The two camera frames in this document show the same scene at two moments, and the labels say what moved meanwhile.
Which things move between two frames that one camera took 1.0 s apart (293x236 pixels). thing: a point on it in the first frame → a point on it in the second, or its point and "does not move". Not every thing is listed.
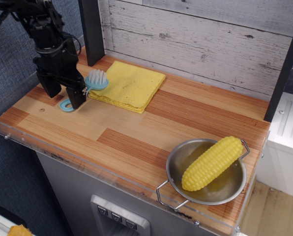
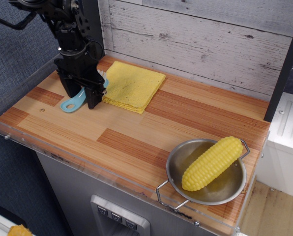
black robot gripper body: (58, 58) → (80, 64)
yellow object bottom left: (19, 230) does not move
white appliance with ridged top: (281, 165) does not move
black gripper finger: (77, 97) → (94, 97)
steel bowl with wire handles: (223, 188) does not move
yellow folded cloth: (129, 86) does not move
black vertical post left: (90, 13) does not move
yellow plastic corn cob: (217, 160) does not move
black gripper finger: (52, 86) → (73, 85)
